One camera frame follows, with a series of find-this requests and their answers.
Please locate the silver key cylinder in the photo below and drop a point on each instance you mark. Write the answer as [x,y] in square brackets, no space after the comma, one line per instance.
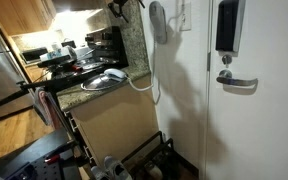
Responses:
[227,59]

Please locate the white plastic container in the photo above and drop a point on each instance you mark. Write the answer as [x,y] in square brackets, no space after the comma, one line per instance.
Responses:
[57,52]

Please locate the pink and grey towel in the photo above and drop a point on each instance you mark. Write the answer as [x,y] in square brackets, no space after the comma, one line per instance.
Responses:
[45,106]

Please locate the white door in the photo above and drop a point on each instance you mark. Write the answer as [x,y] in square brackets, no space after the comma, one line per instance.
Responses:
[267,100]

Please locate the white light switch plate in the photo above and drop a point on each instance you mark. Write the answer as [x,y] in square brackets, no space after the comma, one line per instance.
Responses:
[186,18]

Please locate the brown shoe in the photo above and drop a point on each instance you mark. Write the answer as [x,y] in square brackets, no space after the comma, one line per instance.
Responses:
[153,170]

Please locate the granite topped kitchen counter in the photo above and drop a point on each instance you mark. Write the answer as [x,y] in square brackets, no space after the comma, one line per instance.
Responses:
[117,120]

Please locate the black flat pan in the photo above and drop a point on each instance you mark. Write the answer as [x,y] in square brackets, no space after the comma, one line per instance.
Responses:
[55,60]

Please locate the black robot table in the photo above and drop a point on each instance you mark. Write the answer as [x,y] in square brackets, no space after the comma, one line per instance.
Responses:
[34,153]

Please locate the wooden wall cabinet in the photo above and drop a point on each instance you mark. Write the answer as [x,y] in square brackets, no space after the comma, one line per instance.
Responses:
[20,15]

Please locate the black metal shoe rack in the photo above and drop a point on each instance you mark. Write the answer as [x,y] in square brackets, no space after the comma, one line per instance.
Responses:
[160,146]

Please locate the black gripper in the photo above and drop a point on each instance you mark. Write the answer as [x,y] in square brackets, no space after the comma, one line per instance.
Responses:
[122,1]

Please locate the white oval object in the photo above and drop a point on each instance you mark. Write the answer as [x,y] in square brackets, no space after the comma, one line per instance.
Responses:
[114,73]

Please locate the white wall telephone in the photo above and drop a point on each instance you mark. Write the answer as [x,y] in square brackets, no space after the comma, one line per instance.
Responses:
[158,23]

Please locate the black coffee maker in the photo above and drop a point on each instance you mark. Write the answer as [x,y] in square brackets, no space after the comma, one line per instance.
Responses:
[112,46]

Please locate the black electronic door lock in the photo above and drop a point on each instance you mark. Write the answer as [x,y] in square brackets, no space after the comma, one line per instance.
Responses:
[227,25]

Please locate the stainless steel refrigerator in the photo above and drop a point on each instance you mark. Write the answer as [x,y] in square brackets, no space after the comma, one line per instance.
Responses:
[0,73]

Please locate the grey sneaker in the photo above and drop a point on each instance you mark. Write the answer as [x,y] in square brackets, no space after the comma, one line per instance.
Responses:
[99,173]
[117,168]

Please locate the black camera stand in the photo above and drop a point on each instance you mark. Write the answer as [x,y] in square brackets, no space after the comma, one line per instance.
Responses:
[44,84]

